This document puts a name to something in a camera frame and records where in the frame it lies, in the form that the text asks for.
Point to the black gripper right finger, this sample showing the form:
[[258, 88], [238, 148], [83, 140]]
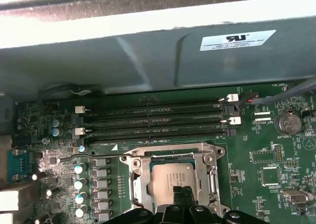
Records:
[[202, 215]]

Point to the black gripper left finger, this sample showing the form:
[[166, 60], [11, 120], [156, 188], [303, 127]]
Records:
[[170, 215]]

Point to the metal CPU socket cover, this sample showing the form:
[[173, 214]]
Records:
[[203, 184]]

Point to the silver CPU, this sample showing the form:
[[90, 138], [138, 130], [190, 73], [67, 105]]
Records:
[[163, 182]]

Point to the silver CPU socket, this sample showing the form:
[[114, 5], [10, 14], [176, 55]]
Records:
[[217, 151]]

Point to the black RAM slot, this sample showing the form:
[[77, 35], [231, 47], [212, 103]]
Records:
[[160, 132], [160, 121], [160, 111], [160, 102]]

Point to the green PC motherboard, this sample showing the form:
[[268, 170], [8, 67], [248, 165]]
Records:
[[247, 145]]

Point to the silver can capacitor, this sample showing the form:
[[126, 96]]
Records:
[[79, 168], [56, 132], [79, 199], [56, 123], [78, 185], [79, 212], [82, 148]]

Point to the silver internal USB port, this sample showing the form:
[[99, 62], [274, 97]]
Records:
[[295, 198]]

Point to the silver coin battery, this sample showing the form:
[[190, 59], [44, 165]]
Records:
[[290, 122]]

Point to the blue rear port connector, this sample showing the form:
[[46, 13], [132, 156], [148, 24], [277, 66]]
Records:
[[19, 164]]

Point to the black open PC case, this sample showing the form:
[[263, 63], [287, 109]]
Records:
[[98, 65]]

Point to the white case label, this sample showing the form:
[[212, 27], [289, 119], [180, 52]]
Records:
[[237, 39]]

